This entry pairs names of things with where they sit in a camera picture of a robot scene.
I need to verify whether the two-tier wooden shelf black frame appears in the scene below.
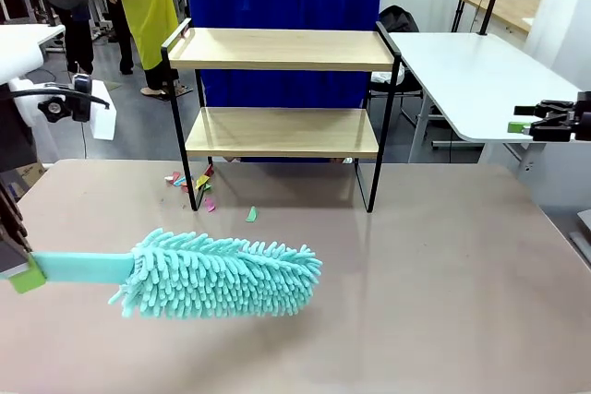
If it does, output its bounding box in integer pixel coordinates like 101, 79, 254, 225
161, 18, 404, 214

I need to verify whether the teal microfibre duster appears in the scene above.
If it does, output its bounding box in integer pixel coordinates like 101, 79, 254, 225
30, 226, 324, 321

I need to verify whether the black chair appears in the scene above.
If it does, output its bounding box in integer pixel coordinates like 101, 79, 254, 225
368, 5, 425, 125

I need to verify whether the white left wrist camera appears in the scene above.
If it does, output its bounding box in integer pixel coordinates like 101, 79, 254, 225
90, 78, 117, 141

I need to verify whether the printed cardboard box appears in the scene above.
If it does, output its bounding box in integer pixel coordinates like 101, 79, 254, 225
17, 161, 48, 192

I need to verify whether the small white table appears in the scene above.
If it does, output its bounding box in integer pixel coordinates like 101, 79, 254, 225
0, 23, 66, 52

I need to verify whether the white crumpled cloth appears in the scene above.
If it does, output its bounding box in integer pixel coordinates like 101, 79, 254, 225
372, 70, 406, 87

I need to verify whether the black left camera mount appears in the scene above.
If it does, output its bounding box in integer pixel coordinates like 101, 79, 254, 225
9, 73, 112, 125

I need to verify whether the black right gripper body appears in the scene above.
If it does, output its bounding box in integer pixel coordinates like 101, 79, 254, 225
571, 91, 591, 142

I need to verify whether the grey metal rail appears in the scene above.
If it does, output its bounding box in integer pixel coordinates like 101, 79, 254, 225
568, 209, 591, 270

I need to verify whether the large white table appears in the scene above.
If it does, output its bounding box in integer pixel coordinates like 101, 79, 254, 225
385, 31, 584, 164

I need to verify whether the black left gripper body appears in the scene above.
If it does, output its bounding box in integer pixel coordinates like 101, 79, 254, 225
0, 82, 39, 173

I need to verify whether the figure in yellow apron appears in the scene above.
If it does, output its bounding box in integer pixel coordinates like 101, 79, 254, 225
115, 0, 194, 102

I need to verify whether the light wooden table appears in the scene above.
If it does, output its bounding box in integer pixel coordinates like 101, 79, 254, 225
459, 0, 541, 36

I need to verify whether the figure in black clothes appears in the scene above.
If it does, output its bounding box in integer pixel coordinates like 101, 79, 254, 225
85, 0, 136, 76

